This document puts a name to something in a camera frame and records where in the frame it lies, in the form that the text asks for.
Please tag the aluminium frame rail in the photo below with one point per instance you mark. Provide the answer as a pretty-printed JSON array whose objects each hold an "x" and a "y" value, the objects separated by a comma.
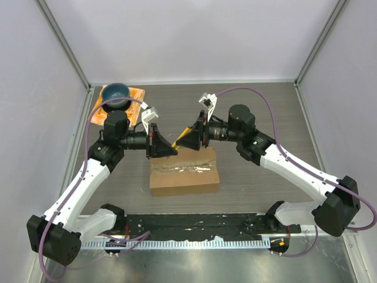
[{"x": 345, "y": 232}]

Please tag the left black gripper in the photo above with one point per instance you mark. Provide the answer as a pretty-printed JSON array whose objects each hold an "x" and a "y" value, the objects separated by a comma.
[{"x": 156, "y": 145}]

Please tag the black round coaster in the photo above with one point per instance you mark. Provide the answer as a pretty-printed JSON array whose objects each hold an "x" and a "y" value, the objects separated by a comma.
[{"x": 129, "y": 106}]

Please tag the brown cardboard express box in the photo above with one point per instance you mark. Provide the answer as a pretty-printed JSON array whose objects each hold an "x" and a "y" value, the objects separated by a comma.
[{"x": 189, "y": 172}]

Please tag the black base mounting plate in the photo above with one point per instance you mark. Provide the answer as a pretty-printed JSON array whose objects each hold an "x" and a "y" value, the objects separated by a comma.
[{"x": 201, "y": 227}]

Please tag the orange checkered cloth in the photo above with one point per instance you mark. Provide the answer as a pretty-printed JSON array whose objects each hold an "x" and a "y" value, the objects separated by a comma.
[{"x": 133, "y": 112}]

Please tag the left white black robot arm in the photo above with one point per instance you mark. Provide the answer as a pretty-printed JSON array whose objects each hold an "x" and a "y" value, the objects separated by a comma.
[{"x": 59, "y": 233}]

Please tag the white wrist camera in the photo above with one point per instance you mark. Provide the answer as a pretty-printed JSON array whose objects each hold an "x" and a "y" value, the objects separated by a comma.
[
  {"x": 208, "y": 101},
  {"x": 148, "y": 115}
]

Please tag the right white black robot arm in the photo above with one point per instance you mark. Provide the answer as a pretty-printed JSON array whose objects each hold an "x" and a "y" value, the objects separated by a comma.
[{"x": 333, "y": 205}]

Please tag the white slotted cable duct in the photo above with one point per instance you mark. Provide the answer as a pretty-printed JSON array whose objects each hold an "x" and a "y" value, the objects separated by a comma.
[{"x": 216, "y": 243}]

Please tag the blue ceramic bowl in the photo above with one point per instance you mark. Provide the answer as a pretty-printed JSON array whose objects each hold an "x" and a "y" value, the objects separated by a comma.
[{"x": 115, "y": 95}]

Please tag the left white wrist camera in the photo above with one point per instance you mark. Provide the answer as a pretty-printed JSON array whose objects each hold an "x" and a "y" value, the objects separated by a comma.
[{"x": 148, "y": 115}]

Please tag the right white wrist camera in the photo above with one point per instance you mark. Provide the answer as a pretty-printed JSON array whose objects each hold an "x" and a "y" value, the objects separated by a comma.
[{"x": 208, "y": 101}]

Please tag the yellow utility knife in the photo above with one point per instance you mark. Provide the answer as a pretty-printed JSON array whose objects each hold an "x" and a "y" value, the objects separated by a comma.
[{"x": 184, "y": 132}]

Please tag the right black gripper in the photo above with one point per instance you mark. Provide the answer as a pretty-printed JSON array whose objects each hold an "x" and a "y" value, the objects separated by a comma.
[{"x": 199, "y": 132}]

